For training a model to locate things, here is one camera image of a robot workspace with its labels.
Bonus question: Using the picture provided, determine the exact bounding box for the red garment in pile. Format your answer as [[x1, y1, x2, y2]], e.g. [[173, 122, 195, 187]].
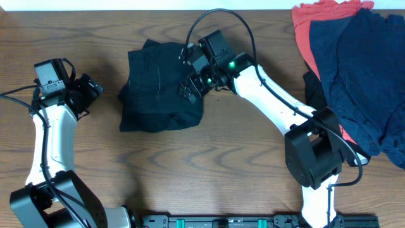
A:
[[292, 1, 378, 153]]

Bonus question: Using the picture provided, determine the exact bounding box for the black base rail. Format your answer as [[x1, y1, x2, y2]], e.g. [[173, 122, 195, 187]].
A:
[[142, 214, 380, 228]]

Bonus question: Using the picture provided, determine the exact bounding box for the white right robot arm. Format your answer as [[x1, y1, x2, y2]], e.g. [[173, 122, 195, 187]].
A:
[[179, 49, 374, 227]]

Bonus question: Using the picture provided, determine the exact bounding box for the black shorts white waistband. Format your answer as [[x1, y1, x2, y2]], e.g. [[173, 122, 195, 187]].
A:
[[118, 39, 204, 133]]

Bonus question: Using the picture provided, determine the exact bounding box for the navy blue garment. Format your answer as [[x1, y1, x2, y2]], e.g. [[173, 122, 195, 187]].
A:
[[309, 8, 404, 168]]

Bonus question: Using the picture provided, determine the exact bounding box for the black garment in pile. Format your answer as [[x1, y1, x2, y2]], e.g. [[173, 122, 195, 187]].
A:
[[303, 71, 371, 165]]

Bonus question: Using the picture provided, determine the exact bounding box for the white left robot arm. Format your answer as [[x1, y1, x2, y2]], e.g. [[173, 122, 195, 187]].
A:
[[9, 73, 135, 227]]

